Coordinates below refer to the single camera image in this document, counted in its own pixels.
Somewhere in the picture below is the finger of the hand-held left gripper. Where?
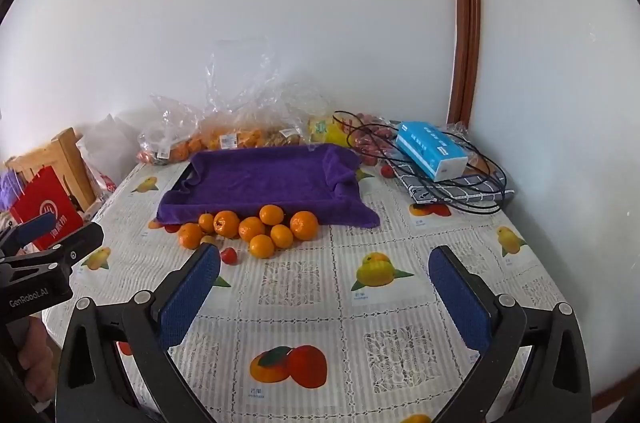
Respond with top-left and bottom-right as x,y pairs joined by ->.
0,221 -> 104,279
0,210 -> 57,254

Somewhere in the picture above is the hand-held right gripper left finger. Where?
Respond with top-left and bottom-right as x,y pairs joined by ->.
54,243 -> 223,423

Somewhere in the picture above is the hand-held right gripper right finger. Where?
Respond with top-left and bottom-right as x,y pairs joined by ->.
427,244 -> 593,423

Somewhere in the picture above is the orange tangerine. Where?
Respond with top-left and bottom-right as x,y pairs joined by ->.
289,210 -> 319,241
270,224 -> 294,249
238,216 -> 266,243
259,204 -> 285,226
249,234 -> 276,259
178,223 -> 204,250

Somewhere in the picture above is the large tangerine with stem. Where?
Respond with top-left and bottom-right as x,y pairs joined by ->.
213,210 -> 241,238

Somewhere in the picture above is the clear bag of red fruits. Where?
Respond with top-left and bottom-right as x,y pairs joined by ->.
332,110 -> 406,166

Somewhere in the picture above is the person's left hand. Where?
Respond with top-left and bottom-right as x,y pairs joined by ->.
17,317 -> 55,404

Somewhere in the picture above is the red paper bag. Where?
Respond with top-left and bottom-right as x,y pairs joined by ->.
10,166 -> 85,251

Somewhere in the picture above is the lavender fabric item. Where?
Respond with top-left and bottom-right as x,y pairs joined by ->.
0,170 -> 31,211

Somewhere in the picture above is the wooden chair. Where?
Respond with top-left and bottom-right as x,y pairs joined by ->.
5,128 -> 98,211

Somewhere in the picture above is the white plastic bag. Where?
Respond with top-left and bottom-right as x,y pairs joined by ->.
75,114 -> 141,194

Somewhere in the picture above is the grey plaid cloth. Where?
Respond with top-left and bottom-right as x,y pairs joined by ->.
387,123 -> 516,209

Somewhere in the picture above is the clear bag of persimmons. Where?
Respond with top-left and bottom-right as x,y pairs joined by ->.
136,93 -> 211,166

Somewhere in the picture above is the purple towel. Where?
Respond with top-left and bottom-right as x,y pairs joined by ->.
156,143 -> 381,229

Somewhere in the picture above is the blue tissue pack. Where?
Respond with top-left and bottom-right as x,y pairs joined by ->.
395,120 -> 469,183

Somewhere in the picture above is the clear bag of kumquats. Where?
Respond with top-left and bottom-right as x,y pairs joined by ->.
197,38 -> 296,151

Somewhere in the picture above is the clear bag of longans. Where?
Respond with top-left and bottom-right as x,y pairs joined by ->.
260,83 -> 321,149

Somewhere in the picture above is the yellow snack packet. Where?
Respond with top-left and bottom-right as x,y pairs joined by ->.
306,113 -> 351,149

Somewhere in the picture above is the bundle of black cables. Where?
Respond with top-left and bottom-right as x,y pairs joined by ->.
332,109 -> 507,216

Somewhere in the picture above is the brown wooden door frame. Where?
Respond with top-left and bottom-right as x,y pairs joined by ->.
446,0 -> 482,126

